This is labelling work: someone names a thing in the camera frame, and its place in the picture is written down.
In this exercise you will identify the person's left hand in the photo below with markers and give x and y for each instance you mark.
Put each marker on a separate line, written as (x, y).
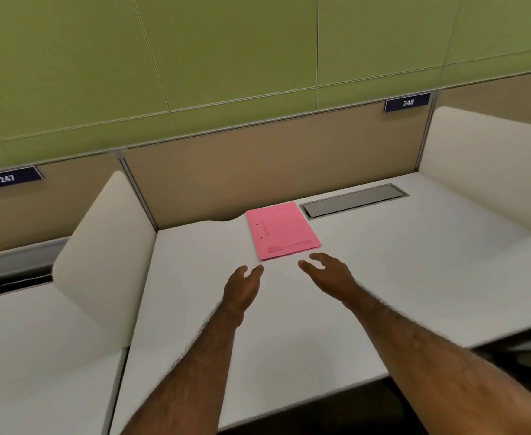
(240, 289)

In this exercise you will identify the person's right hand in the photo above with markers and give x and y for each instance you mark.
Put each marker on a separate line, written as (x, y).
(333, 277)

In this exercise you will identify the person's left fingers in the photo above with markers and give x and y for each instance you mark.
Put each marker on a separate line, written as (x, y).
(253, 271)

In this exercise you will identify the person's right thumb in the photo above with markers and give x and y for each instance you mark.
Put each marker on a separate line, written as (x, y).
(309, 269)

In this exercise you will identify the person's right forearm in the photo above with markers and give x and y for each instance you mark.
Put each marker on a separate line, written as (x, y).
(442, 371)

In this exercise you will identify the person's left forearm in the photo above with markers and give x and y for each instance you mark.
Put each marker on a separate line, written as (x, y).
(188, 371)

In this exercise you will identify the pink paper folder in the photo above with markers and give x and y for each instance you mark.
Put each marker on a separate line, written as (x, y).
(282, 230)

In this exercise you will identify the beige partition screen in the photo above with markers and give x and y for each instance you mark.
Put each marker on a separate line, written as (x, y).
(34, 208)
(503, 97)
(272, 169)

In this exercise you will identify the white desk divider panel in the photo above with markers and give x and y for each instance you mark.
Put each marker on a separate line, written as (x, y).
(489, 165)
(104, 262)

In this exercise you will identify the dark blue number sign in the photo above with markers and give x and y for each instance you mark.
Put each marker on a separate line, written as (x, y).
(407, 102)
(7, 178)

